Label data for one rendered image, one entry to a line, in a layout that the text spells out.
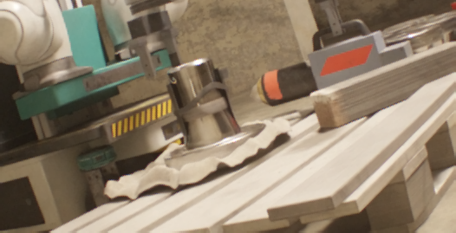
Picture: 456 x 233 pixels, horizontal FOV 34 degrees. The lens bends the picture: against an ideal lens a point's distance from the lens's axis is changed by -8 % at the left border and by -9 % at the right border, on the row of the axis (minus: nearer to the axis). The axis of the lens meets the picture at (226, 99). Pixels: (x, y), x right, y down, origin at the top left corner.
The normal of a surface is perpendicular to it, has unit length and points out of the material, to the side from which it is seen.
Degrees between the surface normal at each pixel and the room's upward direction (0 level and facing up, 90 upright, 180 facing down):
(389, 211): 90
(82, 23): 90
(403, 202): 90
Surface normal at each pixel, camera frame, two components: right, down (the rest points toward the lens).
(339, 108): 0.26, -0.01
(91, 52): 0.84, -0.25
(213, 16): -0.50, 0.22
